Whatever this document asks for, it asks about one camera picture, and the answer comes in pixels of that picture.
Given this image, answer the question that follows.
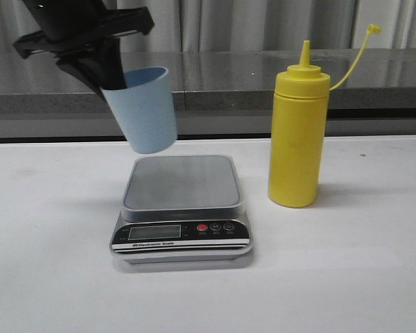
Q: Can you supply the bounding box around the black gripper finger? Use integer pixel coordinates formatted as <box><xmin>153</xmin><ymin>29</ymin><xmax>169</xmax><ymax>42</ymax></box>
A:
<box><xmin>56</xmin><ymin>58</ymin><xmax>103</xmax><ymax>97</ymax></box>
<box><xmin>91</xmin><ymin>38</ymin><xmax>126</xmax><ymax>89</ymax></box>

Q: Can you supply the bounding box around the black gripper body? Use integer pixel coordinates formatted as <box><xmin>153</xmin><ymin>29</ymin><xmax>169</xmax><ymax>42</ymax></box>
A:
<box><xmin>13</xmin><ymin>6</ymin><xmax>155</xmax><ymax>59</ymax></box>

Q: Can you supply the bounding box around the light blue plastic cup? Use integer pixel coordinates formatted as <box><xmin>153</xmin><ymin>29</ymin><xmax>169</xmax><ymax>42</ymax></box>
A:
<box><xmin>102</xmin><ymin>67</ymin><xmax>177</xmax><ymax>154</ymax></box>

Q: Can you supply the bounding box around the yellow squeeze bottle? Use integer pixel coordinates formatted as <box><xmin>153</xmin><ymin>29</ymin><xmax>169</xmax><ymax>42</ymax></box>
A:
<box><xmin>268</xmin><ymin>24</ymin><xmax>381</xmax><ymax>208</ymax></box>

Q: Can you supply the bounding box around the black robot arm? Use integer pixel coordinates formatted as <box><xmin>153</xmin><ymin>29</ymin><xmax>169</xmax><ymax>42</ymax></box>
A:
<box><xmin>13</xmin><ymin>1</ymin><xmax>155</xmax><ymax>96</ymax></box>

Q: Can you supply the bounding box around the silver digital kitchen scale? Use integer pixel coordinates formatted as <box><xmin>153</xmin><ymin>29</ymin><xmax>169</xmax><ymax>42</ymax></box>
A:
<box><xmin>110</xmin><ymin>155</ymin><xmax>253</xmax><ymax>264</ymax></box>

